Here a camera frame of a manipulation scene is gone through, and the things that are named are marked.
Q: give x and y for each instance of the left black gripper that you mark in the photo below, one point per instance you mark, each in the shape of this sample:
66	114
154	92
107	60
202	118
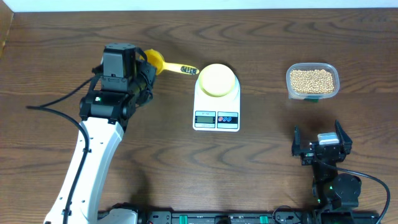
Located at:
149	72

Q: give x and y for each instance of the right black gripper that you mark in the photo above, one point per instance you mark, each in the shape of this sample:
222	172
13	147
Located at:
307	154

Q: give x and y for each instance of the yellow measuring scoop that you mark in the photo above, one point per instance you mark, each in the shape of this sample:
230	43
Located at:
156	59

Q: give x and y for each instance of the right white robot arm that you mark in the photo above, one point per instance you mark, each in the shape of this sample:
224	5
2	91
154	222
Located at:
337	193

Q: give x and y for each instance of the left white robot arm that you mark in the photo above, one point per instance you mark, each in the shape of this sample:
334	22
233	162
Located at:
121	83

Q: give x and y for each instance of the pale yellow bowl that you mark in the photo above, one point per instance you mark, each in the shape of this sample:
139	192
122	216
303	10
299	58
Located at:
216	80

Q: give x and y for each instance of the white digital kitchen scale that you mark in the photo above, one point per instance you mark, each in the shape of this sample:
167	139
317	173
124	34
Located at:
217	113

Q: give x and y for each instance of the clear plastic container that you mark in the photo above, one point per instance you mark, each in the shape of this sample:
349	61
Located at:
312	66

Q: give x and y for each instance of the soybeans in container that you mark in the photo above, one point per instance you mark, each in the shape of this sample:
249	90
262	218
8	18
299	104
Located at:
312	81

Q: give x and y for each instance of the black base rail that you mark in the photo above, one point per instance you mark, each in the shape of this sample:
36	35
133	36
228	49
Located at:
166	217

